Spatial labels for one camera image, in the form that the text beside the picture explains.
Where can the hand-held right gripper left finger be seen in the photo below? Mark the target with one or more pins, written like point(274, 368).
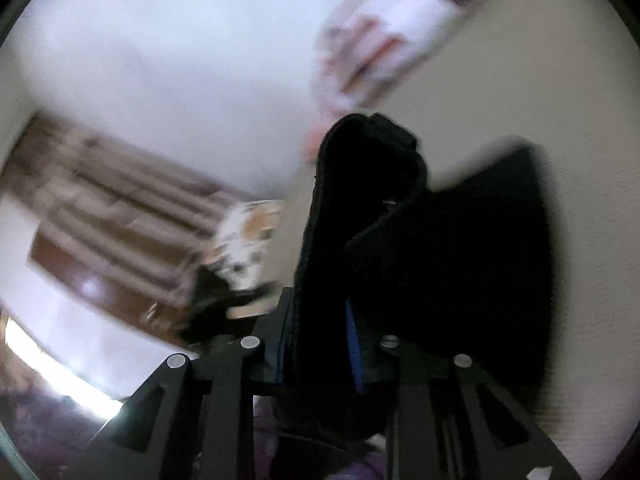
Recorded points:
point(281, 360)

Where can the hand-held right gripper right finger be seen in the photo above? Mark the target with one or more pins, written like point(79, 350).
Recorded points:
point(354, 350)

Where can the black pants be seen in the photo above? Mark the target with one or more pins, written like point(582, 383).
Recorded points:
point(450, 260)

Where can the dark blurred object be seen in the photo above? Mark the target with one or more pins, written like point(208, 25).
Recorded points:
point(210, 300)

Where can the white floral cloth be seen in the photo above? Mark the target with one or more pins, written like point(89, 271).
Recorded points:
point(245, 245)

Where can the brown wooden furniture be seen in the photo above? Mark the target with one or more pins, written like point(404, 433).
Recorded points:
point(125, 220)

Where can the beige houndstooth mattress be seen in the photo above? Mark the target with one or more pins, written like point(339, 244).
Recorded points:
point(575, 110)

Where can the pink striped quilt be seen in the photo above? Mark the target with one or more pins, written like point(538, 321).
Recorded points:
point(400, 20)

